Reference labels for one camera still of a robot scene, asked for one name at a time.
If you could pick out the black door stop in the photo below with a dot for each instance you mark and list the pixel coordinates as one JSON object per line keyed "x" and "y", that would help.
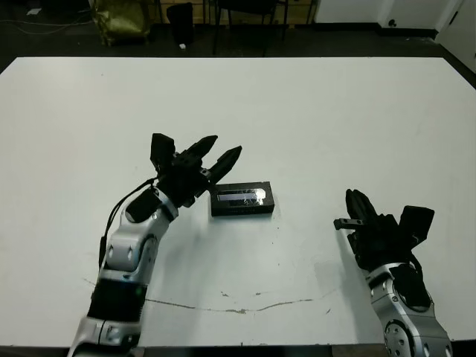
{"x": 392, "y": 22}

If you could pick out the crumpled plastic bag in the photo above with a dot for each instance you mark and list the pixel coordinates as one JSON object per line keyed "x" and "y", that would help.
{"x": 121, "y": 20}

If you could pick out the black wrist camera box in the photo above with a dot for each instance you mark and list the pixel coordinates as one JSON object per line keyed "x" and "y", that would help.
{"x": 161, "y": 148}
{"x": 416, "y": 223}

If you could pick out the black glossy box lid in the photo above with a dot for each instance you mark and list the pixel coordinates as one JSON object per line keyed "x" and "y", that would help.
{"x": 260, "y": 208}

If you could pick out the black waste bin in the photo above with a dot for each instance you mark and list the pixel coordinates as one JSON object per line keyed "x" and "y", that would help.
{"x": 180, "y": 22}

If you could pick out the white paper sheet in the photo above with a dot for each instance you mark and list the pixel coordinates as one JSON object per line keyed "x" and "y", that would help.
{"x": 33, "y": 11}

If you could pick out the black mesh office chair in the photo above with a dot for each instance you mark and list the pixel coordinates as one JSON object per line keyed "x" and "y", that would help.
{"x": 251, "y": 6}

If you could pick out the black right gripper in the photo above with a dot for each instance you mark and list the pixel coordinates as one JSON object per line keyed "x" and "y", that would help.
{"x": 379, "y": 241}

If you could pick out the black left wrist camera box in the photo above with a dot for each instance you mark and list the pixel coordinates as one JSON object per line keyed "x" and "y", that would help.
{"x": 161, "y": 148}

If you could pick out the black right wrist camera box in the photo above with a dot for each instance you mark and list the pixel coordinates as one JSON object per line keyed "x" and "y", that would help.
{"x": 416, "y": 223}

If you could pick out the white door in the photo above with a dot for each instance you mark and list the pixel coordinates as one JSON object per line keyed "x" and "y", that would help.
{"x": 461, "y": 29}

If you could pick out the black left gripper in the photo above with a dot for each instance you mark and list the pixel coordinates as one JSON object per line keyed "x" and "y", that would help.
{"x": 182, "y": 178}

